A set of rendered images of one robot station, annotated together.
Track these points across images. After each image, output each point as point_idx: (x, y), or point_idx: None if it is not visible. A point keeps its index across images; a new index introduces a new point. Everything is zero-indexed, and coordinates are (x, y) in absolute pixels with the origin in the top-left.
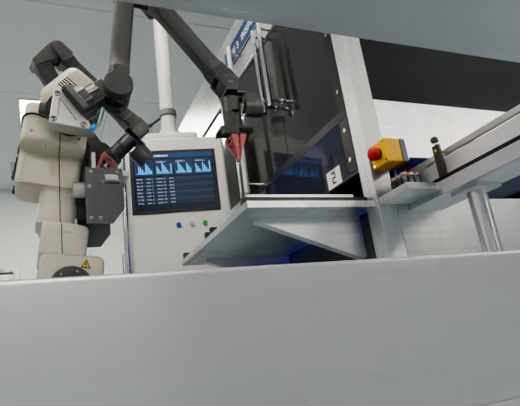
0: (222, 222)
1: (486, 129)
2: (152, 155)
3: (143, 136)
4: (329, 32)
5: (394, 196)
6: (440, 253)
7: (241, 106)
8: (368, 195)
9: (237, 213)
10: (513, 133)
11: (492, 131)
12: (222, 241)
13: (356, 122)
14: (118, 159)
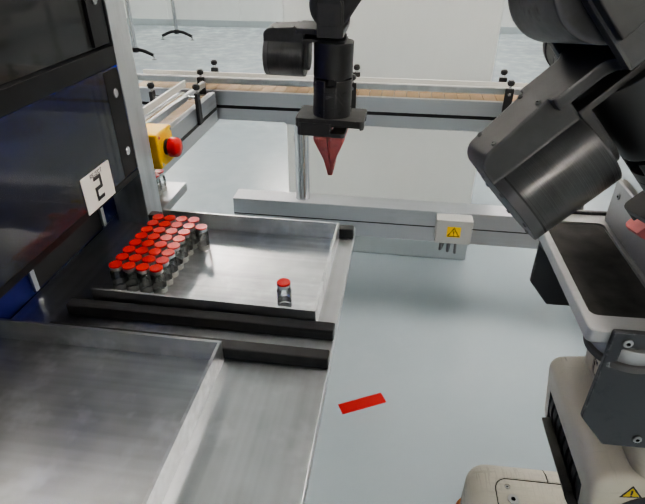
0: (319, 304)
1: (156, 123)
2: (467, 154)
3: (542, 39)
4: (432, 129)
5: (177, 201)
6: None
7: (310, 55)
8: (153, 207)
9: (351, 253)
10: (182, 133)
11: (173, 128)
12: None
13: (134, 85)
14: (639, 195)
